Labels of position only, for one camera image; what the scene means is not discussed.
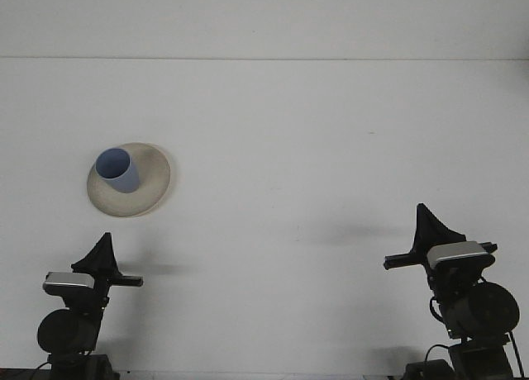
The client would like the pale blue cup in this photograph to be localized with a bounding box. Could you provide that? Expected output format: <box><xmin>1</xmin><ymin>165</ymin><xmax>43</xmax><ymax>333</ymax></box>
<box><xmin>95</xmin><ymin>147</ymin><xmax>141</xmax><ymax>194</ymax></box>

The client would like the pale round plate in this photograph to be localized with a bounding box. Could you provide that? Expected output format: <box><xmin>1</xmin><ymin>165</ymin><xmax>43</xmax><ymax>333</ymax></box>
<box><xmin>86</xmin><ymin>142</ymin><xmax>173</xmax><ymax>219</ymax></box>

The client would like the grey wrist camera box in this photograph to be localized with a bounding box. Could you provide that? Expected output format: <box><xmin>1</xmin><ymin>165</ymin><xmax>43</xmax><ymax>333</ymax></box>
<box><xmin>427</xmin><ymin>240</ymin><xmax>488</xmax><ymax>269</ymax></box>
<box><xmin>42</xmin><ymin>272</ymin><xmax>94</xmax><ymax>297</ymax></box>

